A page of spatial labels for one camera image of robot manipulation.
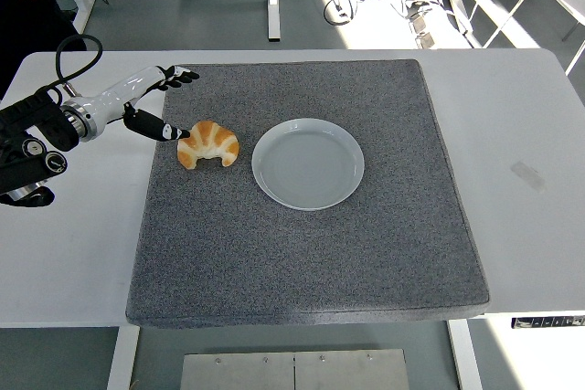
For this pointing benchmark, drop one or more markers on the table height control panel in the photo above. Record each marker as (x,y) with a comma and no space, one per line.
(548,321)

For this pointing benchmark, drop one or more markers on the grey metal plate with screws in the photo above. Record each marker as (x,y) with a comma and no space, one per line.
(292,372)

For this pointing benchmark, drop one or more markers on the person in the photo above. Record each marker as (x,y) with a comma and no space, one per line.
(32,20)

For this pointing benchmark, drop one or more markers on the grey speckled mat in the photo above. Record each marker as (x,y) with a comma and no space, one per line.
(297,262)

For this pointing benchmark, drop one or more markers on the clear tape piece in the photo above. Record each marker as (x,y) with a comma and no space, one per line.
(528,176)

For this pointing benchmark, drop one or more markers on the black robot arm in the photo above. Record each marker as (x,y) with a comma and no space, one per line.
(27,111)

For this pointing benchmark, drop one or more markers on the white table leg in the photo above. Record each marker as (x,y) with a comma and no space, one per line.
(122,358)
(465,358)

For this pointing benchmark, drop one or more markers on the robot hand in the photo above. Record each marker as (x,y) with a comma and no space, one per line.
(119,93)

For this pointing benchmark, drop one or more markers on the pale grey round plate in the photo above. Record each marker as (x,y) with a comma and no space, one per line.
(308,166)

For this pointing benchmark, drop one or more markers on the croissant bread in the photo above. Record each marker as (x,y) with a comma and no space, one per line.
(208,139)

